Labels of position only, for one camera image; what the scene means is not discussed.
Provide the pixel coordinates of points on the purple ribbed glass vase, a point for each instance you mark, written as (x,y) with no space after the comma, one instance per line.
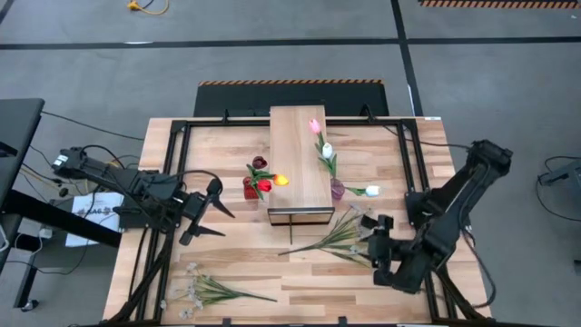
(337,190)

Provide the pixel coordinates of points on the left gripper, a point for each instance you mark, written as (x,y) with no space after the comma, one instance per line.
(193,206)

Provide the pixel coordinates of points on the dark red artificial tulip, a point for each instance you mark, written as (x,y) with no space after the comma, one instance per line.
(259,162)

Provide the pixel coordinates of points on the white printed paper sheet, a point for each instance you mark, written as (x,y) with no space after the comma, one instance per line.
(106,202)

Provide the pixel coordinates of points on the black metal table frame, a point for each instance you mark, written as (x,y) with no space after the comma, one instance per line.
(204,123)

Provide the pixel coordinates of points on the yellow orange artificial tulip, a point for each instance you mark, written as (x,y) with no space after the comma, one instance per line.
(281,180)

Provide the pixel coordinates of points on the pink artificial tulip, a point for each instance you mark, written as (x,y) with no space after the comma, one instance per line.
(315,126)

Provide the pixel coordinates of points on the small black box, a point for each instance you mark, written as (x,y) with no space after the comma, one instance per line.
(368,223)

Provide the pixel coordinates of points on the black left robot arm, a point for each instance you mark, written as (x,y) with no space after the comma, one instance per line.
(145,186)

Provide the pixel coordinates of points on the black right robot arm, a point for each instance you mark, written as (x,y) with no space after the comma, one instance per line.
(454,213)

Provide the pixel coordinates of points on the red glass vase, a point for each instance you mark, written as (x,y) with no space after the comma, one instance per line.
(249,193)

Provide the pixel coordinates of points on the black floor device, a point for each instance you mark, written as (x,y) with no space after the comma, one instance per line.
(567,172)

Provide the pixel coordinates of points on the black hazard striped floor mat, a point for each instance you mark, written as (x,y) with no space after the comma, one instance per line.
(236,97)

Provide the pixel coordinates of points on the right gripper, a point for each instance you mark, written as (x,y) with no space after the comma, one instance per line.
(381,254)

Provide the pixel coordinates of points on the white and blue artificial tulip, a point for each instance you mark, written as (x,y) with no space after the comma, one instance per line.
(372,191)

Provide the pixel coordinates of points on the wooden shelf black metal frame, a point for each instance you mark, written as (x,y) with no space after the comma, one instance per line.
(295,159)

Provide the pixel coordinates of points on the black desk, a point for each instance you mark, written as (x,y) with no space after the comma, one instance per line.
(18,131)

